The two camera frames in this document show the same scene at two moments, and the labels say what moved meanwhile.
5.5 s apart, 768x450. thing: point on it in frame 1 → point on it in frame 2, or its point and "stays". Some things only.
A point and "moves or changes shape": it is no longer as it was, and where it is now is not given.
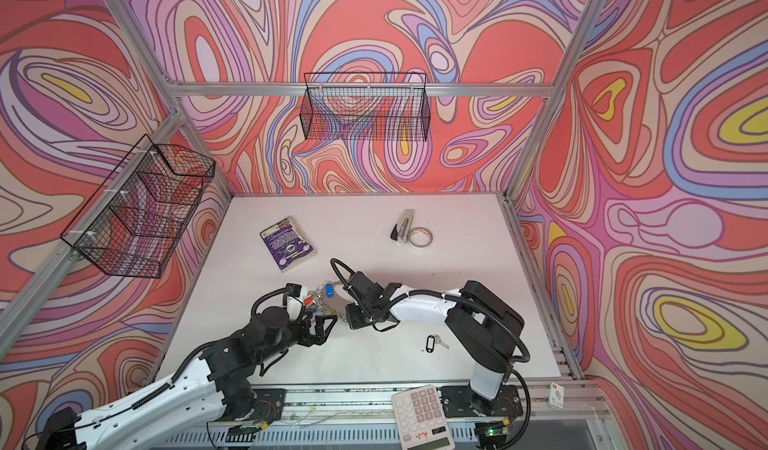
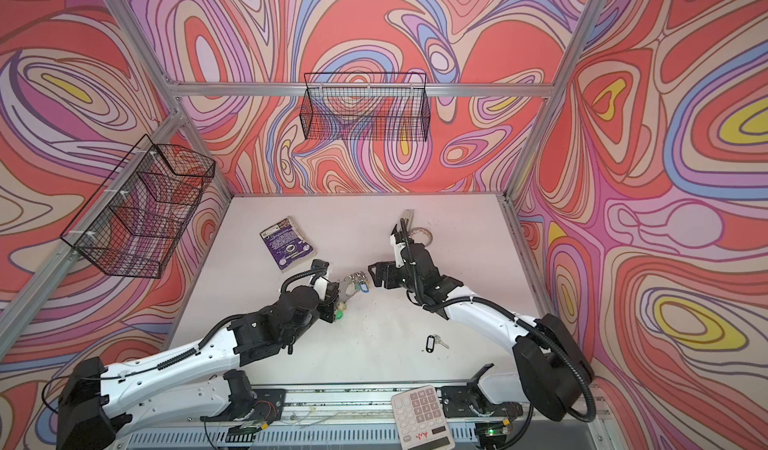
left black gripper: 321,337 → 330,301
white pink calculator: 421,420 stays
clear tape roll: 420,237 stays
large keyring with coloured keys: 318,302 moves or changes shape
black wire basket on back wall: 365,106 stays
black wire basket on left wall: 136,217 stays
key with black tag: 431,340 stays
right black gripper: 356,322 → 381,274
